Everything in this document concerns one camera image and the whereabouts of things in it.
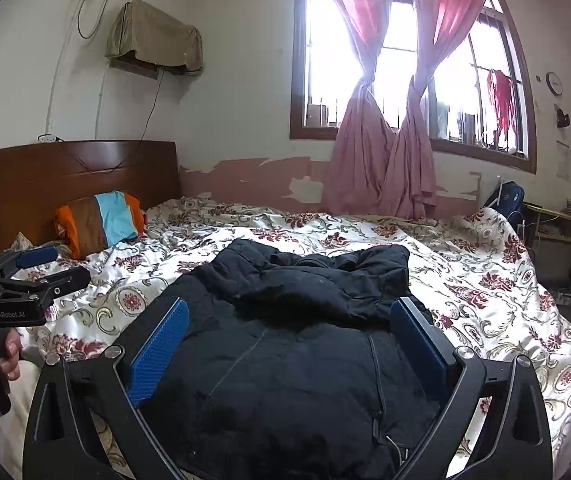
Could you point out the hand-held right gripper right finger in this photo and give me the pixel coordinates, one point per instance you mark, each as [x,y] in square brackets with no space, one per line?
[421,345]

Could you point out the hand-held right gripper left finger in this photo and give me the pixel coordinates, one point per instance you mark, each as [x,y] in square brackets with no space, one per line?
[160,350]

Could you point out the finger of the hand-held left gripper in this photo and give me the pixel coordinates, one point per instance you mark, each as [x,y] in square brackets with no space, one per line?
[60,285]
[37,256]

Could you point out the dark navy padded jacket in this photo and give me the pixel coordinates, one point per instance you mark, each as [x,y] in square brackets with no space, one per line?
[290,360]

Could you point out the person's left hand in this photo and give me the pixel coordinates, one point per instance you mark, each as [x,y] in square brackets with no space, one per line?
[11,357]

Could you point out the striped orange blue pillow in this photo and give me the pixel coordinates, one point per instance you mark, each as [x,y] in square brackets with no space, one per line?
[110,217]

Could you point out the brown wooden headboard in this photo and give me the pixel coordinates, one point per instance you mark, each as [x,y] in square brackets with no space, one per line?
[65,170]

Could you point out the floral bed quilt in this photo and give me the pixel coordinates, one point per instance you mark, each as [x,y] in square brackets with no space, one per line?
[490,285]

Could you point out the blue backpack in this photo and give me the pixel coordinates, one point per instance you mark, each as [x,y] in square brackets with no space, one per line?
[508,200]

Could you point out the pink curtain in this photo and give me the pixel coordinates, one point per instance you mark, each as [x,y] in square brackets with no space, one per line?
[358,160]
[410,170]

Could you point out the red hanging garment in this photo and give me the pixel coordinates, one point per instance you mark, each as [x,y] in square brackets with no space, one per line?
[501,100]

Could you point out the brown framed window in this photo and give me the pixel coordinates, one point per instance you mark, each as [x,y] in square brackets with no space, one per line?
[298,60]

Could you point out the white wall socket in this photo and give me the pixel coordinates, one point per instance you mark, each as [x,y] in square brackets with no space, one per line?
[47,138]

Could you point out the white wall paper sheet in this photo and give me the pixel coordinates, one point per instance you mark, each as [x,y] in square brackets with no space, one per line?
[569,160]

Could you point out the cloth covered wall unit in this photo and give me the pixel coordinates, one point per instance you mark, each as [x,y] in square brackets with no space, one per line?
[155,30]

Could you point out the black wall ornament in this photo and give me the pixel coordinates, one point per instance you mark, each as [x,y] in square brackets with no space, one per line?
[562,119]

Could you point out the round wall clock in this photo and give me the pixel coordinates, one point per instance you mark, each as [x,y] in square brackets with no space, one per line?
[554,83]

